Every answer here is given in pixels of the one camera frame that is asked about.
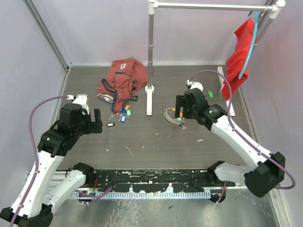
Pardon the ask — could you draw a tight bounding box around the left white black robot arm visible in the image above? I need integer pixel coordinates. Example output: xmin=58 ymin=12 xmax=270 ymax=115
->
xmin=0 ymin=95 xmax=103 ymax=227

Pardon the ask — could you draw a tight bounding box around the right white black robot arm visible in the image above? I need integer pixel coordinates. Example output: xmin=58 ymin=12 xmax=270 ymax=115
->
xmin=175 ymin=80 xmax=285 ymax=198

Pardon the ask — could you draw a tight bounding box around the black key tag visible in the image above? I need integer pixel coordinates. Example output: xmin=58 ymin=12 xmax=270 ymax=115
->
xmin=106 ymin=122 xmax=115 ymax=127

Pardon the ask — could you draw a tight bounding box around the blue key tag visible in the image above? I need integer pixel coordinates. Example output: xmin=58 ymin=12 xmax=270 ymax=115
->
xmin=119 ymin=110 xmax=127 ymax=123

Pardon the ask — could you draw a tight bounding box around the rust red t-shirt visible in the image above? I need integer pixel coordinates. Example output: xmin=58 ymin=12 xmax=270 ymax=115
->
xmin=97 ymin=58 xmax=147 ymax=112

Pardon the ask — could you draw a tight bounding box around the bright red shirt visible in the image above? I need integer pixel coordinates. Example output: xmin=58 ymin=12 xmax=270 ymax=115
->
xmin=226 ymin=19 xmax=255 ymax=94

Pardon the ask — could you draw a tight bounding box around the light blue clothes hanger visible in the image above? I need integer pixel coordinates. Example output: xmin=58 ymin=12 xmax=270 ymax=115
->
xmin=238 ymin=9 xmax=259 ymax=79

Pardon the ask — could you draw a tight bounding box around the white metal clothes rack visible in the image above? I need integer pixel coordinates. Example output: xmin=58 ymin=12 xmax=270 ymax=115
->
xmin=145 ymin=0 xmax=286 ymax=116

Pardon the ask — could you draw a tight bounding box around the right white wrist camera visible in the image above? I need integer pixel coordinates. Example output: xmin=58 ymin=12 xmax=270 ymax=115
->
xmin=186 ymin=80 xmax=204 ymax=92

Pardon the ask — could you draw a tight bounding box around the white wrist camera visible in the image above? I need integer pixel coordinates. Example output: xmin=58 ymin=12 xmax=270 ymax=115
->
xmin=67 ymin=94 xmax=90 ymax=114
xmin=186 ymin=80 xmax=204 ymax=92

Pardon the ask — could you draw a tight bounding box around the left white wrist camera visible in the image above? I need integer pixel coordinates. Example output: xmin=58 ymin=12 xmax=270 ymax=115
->
xmin=67 ymin=94 xmax=90 ymax=114

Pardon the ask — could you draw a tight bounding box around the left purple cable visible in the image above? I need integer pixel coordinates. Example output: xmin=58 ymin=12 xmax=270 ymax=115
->
xmin=9 ymin=95 xmax=71 ymax=227

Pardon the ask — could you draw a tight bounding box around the aluminium frame post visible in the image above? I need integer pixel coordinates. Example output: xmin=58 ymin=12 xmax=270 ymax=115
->
xmin=23 ymin=0 xmax=70 ymax=71

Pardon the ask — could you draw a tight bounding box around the black mounting base plate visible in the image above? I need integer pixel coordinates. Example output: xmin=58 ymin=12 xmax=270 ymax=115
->
xmin=84 ymin=169 xmax=224 ymax=193

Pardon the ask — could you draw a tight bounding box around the grey slotted cable duct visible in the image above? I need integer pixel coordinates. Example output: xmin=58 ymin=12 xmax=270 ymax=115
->
xmin=71 ymin=189 xmax=211 ymax=200

